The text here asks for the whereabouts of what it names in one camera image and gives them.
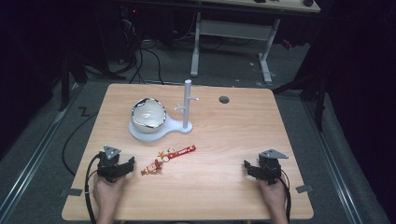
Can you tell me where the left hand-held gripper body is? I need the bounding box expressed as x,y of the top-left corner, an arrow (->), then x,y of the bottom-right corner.
96,145 -> 126,184

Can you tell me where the person's left hand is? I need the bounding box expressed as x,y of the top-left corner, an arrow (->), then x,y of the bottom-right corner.
92,174 -> 127,217

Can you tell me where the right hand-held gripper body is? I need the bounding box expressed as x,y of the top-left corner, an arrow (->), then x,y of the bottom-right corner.
256,148 -> 290,186

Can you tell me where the shiny silver bowl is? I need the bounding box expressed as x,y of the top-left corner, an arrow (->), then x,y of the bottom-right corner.
129,97 -> 168,135

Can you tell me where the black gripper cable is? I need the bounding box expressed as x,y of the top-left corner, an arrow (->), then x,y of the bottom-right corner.
84,152 -> 102,224
277,170 -> 293,224

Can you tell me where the bundle of black cables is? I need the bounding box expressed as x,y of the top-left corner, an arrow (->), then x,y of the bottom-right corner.
119,18 -> 166,86

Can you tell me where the white stand with pole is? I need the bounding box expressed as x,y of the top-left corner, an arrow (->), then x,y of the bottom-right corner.
128,78 -> 200,144

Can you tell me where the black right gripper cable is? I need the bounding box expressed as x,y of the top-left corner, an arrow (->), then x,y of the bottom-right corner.
277,170 -> 293,224

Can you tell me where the black zigzag floor tape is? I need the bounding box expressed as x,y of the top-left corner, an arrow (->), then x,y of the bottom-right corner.
77,105 -> 92,119

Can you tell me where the metal floor rail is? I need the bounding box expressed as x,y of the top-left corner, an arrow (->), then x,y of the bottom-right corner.
302,98 -> 364,224
0,83 -> 84,220

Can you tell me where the white-framed wooden desk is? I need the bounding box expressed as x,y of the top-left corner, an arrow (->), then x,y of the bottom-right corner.
189,0 -> 322,84

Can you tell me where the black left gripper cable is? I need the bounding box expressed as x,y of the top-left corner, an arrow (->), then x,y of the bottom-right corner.
84,152 -> 102,224

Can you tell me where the grey tape piece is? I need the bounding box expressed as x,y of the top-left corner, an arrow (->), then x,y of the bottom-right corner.
59,187 -> 83,198
294,184 -> 315,194

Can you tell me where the person's right hand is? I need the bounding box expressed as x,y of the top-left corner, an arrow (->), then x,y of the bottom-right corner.
258,178 -> 290,217

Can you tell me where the keychain with red strap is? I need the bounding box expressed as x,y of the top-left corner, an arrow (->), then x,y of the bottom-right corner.
140,144 -> 197,176

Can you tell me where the black floor cable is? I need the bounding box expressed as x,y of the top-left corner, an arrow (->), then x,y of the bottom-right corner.
62,111 -> 99,176

